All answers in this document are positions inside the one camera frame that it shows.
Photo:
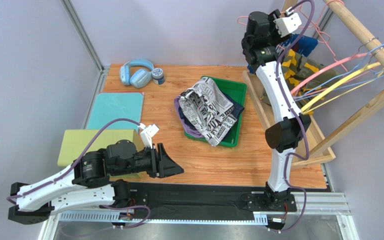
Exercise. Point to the thin pink wire hanger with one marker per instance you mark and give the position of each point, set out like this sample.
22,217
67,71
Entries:
318,26

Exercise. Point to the blue white patterned garment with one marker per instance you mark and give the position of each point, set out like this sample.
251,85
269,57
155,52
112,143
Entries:
304,46

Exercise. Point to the yellow clothes hanger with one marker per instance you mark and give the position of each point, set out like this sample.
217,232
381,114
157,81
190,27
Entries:
369,67

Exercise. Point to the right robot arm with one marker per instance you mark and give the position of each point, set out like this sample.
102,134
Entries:
264,31

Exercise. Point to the small blue white jar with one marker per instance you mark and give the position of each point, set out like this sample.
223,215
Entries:
158,76

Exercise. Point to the light blue headphones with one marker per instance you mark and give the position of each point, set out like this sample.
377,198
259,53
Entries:
141,77

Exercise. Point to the purple trousers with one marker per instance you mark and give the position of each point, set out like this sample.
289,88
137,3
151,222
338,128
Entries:
188,127

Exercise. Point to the green plastic tray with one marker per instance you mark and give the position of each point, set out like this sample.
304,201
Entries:
237,91

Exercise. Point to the dark blue denim garment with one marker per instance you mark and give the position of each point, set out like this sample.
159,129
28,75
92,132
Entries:
237,108

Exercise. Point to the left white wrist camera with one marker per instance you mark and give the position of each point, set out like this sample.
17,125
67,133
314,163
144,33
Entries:
147,132

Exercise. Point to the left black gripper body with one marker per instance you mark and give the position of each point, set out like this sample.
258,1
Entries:
151,162

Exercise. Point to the olive green box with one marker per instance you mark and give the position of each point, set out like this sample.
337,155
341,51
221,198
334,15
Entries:
75,140

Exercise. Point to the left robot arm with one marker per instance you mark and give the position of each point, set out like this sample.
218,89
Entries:
88,184

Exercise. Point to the thick pink hanger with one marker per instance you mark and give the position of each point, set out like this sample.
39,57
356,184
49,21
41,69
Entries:
325,69

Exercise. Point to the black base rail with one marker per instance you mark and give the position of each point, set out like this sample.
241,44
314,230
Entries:
205,202

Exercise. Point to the yellow camouflage garment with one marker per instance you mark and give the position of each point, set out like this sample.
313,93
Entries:
296,68

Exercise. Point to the newspaper print garment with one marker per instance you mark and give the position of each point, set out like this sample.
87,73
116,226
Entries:
209,111

